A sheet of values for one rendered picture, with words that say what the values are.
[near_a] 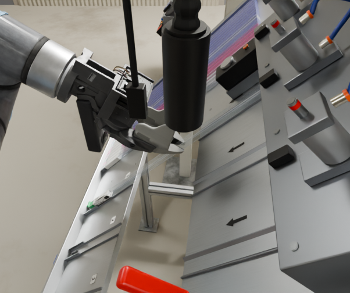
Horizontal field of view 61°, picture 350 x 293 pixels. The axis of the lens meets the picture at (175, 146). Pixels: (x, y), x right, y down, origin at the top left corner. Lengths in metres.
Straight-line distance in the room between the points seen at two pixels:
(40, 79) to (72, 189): 1.34
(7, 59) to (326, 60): 0.38
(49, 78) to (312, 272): 0.38
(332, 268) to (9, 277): 1.49
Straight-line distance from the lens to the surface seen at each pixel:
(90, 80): 0.45
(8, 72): 0.48
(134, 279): 0.24
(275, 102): 0.29
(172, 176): 1.71
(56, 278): 0.69
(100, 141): 0.53
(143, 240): 1.51
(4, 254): 1.67
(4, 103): 0.51
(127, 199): 0.58
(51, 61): 0.45
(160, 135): 0.47
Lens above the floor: 1.33
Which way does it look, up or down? 45 degrees down
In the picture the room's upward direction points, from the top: straight up
